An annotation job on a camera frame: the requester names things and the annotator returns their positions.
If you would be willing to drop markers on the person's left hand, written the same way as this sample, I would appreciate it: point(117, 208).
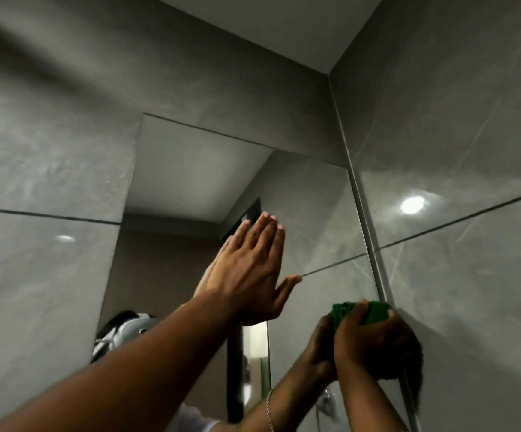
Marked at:
point(242, 283)

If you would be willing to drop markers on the person's right hand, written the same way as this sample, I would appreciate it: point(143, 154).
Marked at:
point(368, 346)

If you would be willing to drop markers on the person's left thumb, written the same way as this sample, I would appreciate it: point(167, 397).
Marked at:
point(288, 292)

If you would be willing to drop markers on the person's left middle finger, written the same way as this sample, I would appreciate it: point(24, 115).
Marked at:
point(265, 238)

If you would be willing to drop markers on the person's left little finger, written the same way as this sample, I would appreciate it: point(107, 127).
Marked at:
point(238, 242)

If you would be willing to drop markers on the person's right thumb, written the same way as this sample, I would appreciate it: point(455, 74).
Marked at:
point(354, 315)

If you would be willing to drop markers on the green cleaning cloth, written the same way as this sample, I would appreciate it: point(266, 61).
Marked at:
point(377, 312)

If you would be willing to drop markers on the person's right forearm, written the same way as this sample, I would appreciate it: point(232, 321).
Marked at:
point(368, 404)

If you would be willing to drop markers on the person's left forearm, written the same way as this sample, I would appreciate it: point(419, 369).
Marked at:
point(143, 368)

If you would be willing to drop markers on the frameless wall mirror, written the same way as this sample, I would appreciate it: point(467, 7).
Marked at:
point(188, 175)

